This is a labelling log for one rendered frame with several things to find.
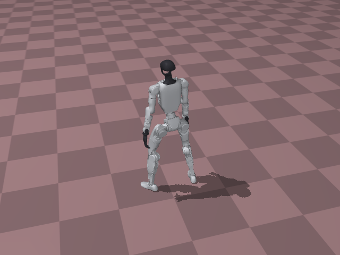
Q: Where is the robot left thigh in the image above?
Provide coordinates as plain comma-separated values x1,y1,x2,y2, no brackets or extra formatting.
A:
148,123,168,162

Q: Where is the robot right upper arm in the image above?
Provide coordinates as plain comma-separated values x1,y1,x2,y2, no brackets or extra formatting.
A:
179,78,189,104

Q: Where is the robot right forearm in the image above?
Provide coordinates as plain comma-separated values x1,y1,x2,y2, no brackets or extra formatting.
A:
182,100,189,119

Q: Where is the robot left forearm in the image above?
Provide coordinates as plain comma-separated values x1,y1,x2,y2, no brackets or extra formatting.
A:
143,107,153,132

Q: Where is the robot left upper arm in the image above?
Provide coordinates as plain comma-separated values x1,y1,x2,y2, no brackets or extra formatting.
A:
148,84,159,114

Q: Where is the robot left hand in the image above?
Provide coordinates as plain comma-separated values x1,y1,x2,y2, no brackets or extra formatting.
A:
142,129,150,149

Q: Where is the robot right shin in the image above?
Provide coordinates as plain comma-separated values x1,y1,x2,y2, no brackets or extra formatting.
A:
185,146,194,176

